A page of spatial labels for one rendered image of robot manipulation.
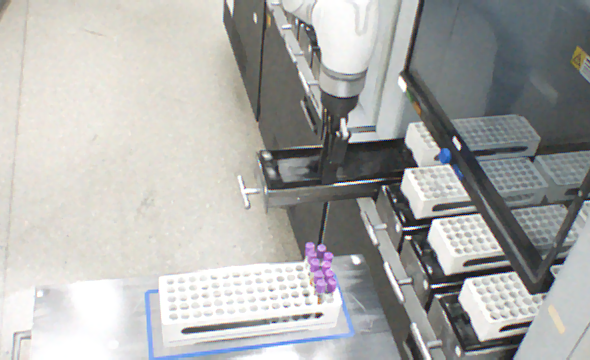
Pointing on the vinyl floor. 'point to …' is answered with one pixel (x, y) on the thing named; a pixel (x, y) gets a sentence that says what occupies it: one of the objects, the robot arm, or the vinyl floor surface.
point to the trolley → (133, 297)
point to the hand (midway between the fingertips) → (328, 165)
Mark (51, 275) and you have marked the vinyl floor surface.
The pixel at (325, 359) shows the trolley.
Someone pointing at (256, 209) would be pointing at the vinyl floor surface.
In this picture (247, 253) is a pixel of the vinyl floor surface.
